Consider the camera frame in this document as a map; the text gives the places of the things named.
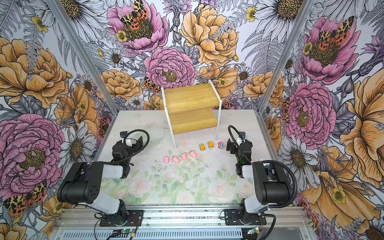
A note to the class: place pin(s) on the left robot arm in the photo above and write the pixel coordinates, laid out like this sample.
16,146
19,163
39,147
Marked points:
82,184

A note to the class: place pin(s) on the wooden two-tier shelf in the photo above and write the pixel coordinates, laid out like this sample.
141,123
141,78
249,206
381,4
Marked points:
192,108

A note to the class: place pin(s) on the aluminium frame rail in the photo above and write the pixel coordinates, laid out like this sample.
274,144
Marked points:
181,216

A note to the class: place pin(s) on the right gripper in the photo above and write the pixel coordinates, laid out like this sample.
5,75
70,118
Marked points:
235,145

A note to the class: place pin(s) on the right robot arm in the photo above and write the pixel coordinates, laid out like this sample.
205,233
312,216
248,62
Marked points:
275,184

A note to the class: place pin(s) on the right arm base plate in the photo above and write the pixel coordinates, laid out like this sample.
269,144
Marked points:
233,217

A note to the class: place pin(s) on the pink blue toy car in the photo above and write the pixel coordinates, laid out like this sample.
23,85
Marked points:
220,145

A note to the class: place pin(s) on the pink pig toy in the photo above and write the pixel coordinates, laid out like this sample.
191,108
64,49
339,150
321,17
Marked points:
166,160
184,156
193,154
175,159

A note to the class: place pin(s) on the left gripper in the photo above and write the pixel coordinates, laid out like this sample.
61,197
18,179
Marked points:
135,144

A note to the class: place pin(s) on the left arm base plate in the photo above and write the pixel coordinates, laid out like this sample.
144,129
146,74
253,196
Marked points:
132,218

